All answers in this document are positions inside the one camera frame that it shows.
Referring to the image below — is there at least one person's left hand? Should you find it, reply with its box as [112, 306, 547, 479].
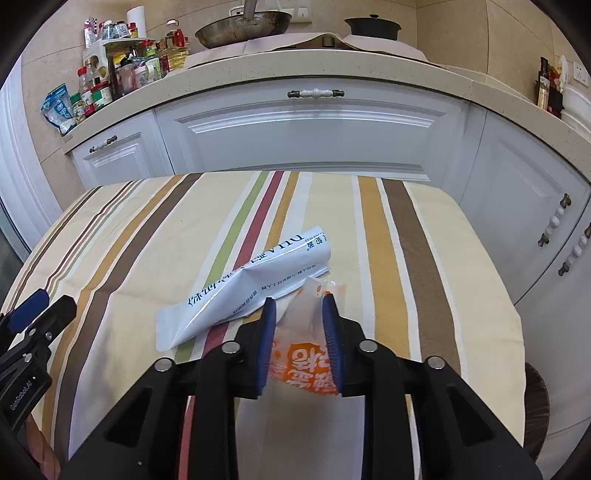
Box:
[23, 415, 61, 480]

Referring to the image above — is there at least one striped tablecloth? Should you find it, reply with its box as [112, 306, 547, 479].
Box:
[0, 170, 529, 480]

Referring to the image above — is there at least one beige stove cover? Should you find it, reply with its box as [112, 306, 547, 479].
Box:
[184, 30, 430, 71]

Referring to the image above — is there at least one orange white snack wrapper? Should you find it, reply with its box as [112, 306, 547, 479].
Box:
[268, 277, 347, 398]

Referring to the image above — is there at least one dark glass bottle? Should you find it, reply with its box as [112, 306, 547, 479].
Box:
[536, 58, 553, 110]

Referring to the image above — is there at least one black lined trash bin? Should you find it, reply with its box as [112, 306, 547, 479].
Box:
[524, 362, 551, 446]

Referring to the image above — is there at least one beaded cabinet door handle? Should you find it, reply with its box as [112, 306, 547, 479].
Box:
[537, 194, 572, 248]
[558, 224, 591, 277]

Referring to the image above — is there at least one stack of white bowls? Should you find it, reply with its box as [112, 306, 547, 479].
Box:
[561, 85, 591, 140]

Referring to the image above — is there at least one blue white bag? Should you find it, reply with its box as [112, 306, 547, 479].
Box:
[41, 84, 77, 136]

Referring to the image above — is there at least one narrow white drawer front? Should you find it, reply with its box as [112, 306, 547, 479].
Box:
[69, 122, 160, 190]

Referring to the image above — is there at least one paper towel roll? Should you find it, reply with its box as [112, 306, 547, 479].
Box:
[126, 6, 147, 39]

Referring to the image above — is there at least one steel wok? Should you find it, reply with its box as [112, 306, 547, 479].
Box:
[194, 0, 293, 49]

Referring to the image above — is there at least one white cabinet door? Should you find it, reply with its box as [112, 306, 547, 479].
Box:
[461, 111, 591, 303]
[512, 222, 591, 480]

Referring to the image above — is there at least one black cooking pot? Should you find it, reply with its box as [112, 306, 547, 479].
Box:
[344, 14, 403, 42]

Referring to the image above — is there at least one long white printed pouch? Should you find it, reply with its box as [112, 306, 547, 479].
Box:
[156, 225, 331, 352]

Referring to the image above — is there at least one wide white drawer front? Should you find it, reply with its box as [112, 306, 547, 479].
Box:
[154, 85, 472, 180]

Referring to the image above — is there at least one long drawer handle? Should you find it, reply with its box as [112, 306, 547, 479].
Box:
[287, 88, 345, 100]

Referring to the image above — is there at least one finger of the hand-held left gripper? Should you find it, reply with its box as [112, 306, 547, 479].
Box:
[23, 295, 77, 344]
[0, 288, 49, 333]

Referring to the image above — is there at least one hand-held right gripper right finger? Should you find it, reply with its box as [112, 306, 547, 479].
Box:
[322, 294, 543, 480]

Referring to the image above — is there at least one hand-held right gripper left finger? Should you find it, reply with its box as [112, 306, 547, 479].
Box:
[60, 298, 278, 480]

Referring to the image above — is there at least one group of condiment bottles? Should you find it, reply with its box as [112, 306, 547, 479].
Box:
[69, 17, 193, 121]

